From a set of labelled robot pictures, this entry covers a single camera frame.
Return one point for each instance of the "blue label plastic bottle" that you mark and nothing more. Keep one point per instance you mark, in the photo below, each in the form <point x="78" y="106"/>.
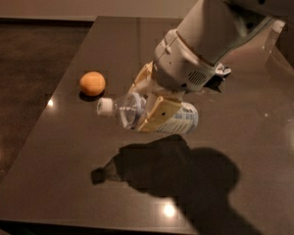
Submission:
<point x="165" y="115"/>

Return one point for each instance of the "orange round fruit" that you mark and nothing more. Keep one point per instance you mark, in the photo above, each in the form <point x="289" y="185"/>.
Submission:
<point x="92" y="83"/>

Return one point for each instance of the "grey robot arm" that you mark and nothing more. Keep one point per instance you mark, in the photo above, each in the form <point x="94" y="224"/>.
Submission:
<point x="213" y="28"/>

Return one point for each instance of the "crumpled blue white bag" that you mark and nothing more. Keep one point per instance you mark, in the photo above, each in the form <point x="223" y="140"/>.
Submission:
<point x="221" y="72"/>

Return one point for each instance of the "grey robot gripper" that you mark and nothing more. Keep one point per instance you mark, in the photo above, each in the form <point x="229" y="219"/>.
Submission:
<point x="178" y="66"/>

